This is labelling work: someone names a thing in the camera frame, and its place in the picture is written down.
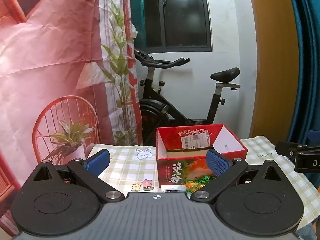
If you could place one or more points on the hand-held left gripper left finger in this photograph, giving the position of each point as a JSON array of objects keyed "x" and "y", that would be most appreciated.
[{"x": 98, "y": 161}]

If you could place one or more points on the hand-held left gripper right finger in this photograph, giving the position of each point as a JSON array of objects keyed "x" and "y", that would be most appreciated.
[{"x": 217, "y": 163}]

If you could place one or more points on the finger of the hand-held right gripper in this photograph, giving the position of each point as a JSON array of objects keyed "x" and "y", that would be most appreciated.
[{"x": 286, "y": 148}]

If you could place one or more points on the red strawberry print cardboard box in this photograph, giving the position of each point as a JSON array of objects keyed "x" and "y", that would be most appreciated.
[{"x": 172, "y": 170}]

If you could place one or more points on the white plastic packet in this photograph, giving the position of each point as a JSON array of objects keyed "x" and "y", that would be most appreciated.
[{"x": 172, "y": 188}]

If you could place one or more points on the green checked tablecloth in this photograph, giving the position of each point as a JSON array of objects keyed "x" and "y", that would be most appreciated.
[{"x": 125, "y": 165}]

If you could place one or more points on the black exercise bike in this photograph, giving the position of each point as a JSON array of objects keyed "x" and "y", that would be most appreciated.
[{"x": 155, "y": 110}]

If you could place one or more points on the yellow wooden door panel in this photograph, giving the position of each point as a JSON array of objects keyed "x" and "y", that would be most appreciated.
[{"x": 272, "y": 67}]

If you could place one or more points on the teal curtain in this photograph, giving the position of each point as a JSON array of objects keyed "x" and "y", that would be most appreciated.
[
  {"x": 308, "y": 55},
  {"x": 136, "y": 10}
]

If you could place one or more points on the pink printed backdrop cloth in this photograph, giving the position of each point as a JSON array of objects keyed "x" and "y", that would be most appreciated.
[{"x": 50, "y": 67}]

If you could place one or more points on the dark window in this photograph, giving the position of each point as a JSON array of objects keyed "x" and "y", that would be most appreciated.
[{"x": 180, "y": 15}]

